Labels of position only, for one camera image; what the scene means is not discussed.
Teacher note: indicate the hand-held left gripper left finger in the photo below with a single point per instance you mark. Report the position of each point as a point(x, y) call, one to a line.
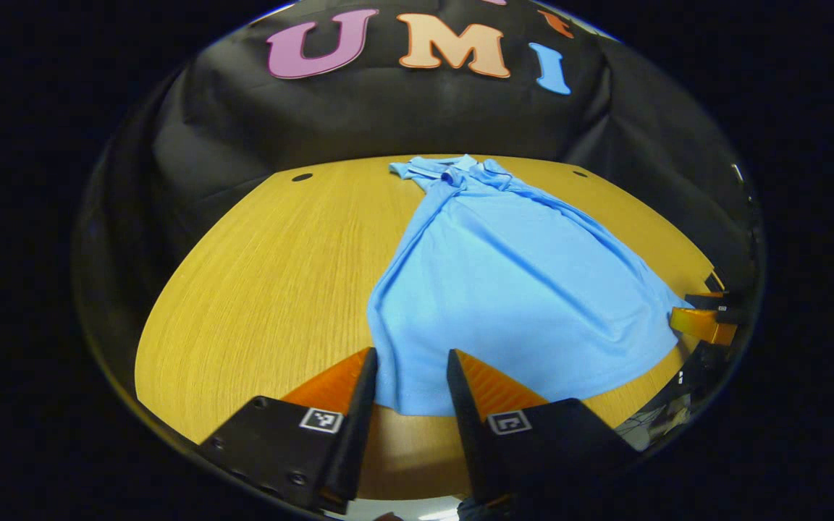
point(359, 434)

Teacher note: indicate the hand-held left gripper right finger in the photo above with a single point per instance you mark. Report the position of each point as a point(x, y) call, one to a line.
point(468, 434)

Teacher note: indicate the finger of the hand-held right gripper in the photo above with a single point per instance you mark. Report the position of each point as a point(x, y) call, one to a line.
point(728, 302)
point(706, 325)

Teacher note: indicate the light blue polo T-shirt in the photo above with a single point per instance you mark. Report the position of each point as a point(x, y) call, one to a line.
point(511, 289)

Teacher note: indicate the black backdrop cloth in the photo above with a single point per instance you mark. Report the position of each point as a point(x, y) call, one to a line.
point(388, 116)

